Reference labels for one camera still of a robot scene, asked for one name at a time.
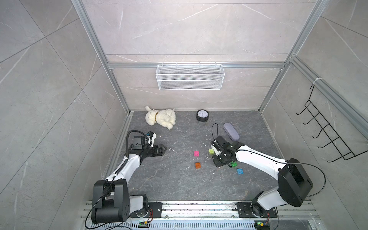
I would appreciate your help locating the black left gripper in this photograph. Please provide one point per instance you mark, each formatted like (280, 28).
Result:
(160, 152)

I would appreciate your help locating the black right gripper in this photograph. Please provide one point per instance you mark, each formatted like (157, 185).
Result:
(216, 163)

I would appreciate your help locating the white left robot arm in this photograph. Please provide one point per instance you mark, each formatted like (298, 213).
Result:
(112, 202)

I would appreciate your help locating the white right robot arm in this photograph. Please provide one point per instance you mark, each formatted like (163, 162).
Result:
(294, 184)

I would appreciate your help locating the long green lego brick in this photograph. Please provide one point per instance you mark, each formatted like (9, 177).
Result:
(233, 164)

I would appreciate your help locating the purple glasses case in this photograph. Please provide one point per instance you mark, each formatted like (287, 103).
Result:
(231, 131)

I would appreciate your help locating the white plush dog toy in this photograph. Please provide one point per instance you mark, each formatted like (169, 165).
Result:
(165, 118)

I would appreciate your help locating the black round alarm clock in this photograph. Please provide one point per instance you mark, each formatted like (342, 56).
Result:
(202, 115)

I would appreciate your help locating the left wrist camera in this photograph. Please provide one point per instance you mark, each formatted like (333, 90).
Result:
(151, 137)

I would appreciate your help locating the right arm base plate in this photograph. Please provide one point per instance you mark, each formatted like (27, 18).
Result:
(245, 210)

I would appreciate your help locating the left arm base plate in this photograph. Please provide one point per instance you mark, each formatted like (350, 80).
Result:
(152, 209)

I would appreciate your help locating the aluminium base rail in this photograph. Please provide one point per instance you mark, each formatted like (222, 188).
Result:
(219, 215)

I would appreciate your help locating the white wire mesh basket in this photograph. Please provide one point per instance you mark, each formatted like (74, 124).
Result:
(176, 77)

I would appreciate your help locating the black wire hook rack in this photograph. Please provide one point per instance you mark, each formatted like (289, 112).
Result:
(334, 138)

